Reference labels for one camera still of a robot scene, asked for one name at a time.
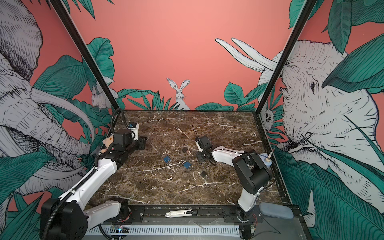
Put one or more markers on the black frame post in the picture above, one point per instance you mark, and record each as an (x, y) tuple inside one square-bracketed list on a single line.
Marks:
[(68, 23), (298, 27)]

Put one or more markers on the blue padlock left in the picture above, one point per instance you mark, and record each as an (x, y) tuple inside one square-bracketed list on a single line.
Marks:
[(167, 159)]

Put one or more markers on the black right frame post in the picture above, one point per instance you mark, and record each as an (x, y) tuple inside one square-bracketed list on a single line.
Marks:
[(298, 27)]

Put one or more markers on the small green circuit board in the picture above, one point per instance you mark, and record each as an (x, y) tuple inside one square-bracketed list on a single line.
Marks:
[(119, 230)]

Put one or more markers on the grey oval pad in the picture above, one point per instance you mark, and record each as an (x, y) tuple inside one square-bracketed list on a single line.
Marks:
[(276, 211)]

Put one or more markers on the blue padlock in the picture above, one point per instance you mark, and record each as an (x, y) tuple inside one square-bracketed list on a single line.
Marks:
[(167, 159), (187, 165)]

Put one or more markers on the plush doll striped shirt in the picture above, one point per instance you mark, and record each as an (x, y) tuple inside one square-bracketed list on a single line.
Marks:
[(108, 143)]

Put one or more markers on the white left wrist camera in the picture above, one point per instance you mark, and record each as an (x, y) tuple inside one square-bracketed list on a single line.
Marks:
[(134, 128)]

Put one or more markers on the black left frame post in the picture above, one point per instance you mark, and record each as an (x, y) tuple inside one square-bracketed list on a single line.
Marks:
[(68, 23)]

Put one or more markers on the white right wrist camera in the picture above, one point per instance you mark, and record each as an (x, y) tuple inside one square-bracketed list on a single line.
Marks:
[(197, 140)]

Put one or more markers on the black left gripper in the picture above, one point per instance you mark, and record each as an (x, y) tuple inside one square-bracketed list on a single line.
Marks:
[(142, 143)]

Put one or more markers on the white slotted cable duct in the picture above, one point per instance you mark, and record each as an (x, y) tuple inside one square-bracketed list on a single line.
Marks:
[(140, 230)]

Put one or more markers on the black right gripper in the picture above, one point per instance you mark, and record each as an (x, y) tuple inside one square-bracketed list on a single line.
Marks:
[(200, 157)]

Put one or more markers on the blue padlock right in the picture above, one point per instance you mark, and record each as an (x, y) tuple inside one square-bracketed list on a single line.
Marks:
[(187, 165)]

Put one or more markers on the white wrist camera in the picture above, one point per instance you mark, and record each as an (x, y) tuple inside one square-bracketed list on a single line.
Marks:
[(197, 140), (134, 128)]

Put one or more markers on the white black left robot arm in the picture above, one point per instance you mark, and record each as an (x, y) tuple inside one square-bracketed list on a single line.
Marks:
[(65, 218)]

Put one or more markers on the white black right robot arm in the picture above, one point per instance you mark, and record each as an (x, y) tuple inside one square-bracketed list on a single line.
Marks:
[(252, 169)]

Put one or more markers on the black front mounting rail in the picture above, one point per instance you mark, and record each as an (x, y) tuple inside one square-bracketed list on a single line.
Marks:
[(228, 213)]

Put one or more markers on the white utility knife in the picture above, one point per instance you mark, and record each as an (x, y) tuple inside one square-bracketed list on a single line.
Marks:
[(181, 213)]

